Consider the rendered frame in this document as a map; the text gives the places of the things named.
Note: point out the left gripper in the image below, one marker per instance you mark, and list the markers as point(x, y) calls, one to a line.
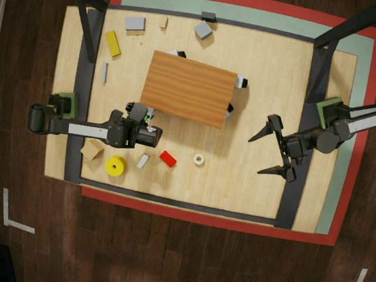
point(287, 171)

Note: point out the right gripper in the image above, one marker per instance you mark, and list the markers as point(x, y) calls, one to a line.
point(116, 114)

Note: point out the yellow cylinder with centre hole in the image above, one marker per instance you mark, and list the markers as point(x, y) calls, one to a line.
point(115, 165)

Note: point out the wooden platform dolly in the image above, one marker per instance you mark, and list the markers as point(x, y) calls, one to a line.
point(189, 89)

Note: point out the red toy brick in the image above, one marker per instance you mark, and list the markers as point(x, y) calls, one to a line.
point(167, 158)

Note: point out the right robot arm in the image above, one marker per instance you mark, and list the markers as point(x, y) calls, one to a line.
point(113, 133)

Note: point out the beige roll of masking tape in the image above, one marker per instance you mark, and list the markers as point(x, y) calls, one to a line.
point(198, 155)

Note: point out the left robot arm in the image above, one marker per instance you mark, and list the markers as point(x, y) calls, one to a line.
point(343, 127)

